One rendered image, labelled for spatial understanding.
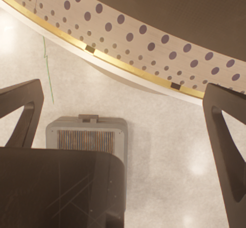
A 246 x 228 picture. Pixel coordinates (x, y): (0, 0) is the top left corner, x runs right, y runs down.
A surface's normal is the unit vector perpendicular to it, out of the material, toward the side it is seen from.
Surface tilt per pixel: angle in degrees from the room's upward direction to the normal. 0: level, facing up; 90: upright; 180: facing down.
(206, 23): 62
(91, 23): 43
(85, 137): 0
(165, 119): 0
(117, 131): 0
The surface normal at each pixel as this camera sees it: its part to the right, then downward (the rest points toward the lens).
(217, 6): -0.30, 0.88
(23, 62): 0.00, 0.13
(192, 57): -0.22, 0.73
